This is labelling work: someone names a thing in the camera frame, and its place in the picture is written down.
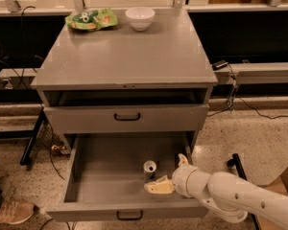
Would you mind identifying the tan sneaker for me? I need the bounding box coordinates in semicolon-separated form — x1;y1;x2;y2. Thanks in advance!
0;200;35;225

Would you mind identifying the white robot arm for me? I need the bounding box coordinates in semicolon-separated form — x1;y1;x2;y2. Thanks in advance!
144;153;288;230

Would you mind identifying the open grey lower drawer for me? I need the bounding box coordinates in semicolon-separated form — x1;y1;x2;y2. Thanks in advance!
46;132;207;221

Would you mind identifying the green chip bag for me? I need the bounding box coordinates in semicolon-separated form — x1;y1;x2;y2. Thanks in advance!
65;9;118;31

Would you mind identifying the black power adapter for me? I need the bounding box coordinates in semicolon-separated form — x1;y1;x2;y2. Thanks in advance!
212;60;228;71

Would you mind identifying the black cable left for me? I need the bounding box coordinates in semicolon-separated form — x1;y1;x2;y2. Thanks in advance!
0;5;45;90

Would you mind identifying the silver redbull can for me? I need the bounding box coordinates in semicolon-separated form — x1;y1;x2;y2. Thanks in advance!
143;160;157;182

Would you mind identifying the grey drawer cabinet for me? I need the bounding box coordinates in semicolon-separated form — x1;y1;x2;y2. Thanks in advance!
32;9;217;145

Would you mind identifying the black table leg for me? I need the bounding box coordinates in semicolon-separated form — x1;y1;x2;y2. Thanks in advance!
20;110;45;166

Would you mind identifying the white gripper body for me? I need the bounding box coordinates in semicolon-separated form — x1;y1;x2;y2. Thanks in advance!
172;164;200;198

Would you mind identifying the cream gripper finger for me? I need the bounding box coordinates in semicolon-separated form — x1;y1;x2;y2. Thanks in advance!
179;153;189;167
144;175;175;195

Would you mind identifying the black metal stand bar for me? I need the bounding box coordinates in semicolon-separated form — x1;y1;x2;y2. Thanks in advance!
227;153;261;230

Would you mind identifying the white bowl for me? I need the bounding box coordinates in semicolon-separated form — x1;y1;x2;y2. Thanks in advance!
125;7;156;32

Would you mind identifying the cardboard box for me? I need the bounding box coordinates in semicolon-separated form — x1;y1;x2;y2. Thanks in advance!
257;167;288;230

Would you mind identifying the closed grey upper drawer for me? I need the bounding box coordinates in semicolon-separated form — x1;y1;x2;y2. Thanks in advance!
44;104;208;133

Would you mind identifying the black cable right floor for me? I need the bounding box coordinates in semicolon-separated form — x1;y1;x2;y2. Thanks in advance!
206;64;288;121

